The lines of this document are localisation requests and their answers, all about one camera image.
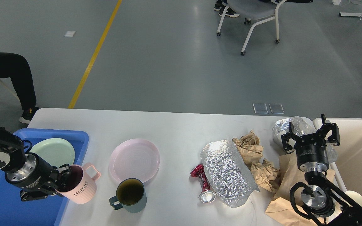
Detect small silver foil bag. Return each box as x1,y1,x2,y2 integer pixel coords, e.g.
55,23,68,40
273,116,338,164

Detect beige plastic bin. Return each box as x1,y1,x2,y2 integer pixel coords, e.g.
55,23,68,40
327,118,362,196

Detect crushed red can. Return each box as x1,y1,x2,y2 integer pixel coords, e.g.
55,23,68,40
190,163,217,204

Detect grey white office chair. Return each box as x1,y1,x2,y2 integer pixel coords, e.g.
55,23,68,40
217,0,287,56

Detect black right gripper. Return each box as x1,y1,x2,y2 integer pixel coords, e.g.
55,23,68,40
281,114,340,171

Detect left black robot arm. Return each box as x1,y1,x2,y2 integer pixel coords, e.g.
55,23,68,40
0,127,72,202

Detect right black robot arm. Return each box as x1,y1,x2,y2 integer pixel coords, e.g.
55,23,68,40
281,114,362,226

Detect teal mug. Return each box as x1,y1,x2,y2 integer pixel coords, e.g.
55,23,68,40
109,178,147,213

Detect blue plastic tray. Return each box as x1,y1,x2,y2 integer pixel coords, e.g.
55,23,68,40
0,128,89,226

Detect large silver foil bag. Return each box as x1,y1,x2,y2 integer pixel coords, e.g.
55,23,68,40
200,140,260,208

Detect white paper cup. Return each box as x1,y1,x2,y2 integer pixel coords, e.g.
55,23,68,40
345,190,362,206

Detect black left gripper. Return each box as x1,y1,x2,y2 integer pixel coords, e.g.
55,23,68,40
5,153,72,202

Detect pink ribbed mug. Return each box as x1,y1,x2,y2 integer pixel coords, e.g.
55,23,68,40
56,163,101,204

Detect crumpled brown paper upper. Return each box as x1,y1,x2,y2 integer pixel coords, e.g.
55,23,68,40
232,130,263,168

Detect flat brown paper bag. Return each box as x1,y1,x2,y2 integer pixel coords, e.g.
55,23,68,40
265,153,316,226

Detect pink plate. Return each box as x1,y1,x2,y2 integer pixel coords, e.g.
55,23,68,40
108,138,161,184

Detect light green plate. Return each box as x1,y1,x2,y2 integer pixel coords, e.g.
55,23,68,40
30,138,76,167

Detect person in black left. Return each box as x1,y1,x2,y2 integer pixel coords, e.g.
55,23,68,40
0,52,39,124

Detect walking person black sneakers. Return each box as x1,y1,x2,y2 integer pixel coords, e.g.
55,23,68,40
213,0,240,18

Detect crumpled brown paper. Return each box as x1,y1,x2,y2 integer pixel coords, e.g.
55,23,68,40
232,130,263,168
250,158,280,193

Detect crumpled brown paper lower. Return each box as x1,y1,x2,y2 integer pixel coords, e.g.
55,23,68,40
250,158,280,193

